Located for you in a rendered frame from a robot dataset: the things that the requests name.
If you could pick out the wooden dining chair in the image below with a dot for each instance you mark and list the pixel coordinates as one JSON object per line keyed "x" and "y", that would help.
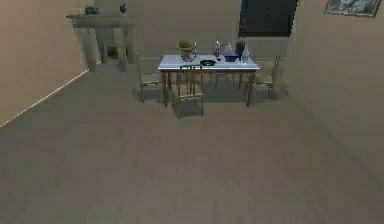
{"x": 266, "y": 83}
{"x": 188, "y": 96}
{"x": 146, "y": 82}

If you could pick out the white top wooden dining table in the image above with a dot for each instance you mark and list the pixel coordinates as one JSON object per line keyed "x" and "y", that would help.
{"x": 186, "y": 62}

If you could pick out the black pan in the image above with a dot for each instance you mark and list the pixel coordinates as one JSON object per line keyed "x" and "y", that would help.
{"x": 208, "y": 62}

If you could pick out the blue candle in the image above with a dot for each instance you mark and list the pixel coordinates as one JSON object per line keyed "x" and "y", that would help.
{"x": 195, "y": 50}

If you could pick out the green plant in pot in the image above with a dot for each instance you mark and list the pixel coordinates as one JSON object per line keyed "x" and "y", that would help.
{"x": 185, "y": 46}

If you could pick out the dark blue bowl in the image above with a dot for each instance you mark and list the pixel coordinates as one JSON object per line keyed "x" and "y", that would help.
{"x": 230, "y": 57}

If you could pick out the clear glass bottle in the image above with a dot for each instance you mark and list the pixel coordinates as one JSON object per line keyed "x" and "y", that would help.
{"x": 217, "y": 49}

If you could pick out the pale clear bottle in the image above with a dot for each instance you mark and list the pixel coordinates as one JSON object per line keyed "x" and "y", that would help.
{"x": 245, "y": 56}

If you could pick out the dark brown jar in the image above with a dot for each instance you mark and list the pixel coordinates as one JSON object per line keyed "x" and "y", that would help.
{"x": 240, "y": 47}

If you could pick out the dark window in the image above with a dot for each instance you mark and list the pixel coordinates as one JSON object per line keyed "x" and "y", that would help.
{"x": 266, "y": 16}

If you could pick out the dark vase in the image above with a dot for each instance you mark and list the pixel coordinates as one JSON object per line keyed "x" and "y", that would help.
{"x": 123, "y": 6}

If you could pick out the framed wall picture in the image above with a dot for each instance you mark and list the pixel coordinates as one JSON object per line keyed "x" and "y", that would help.
{"x": 352, "y": 6}

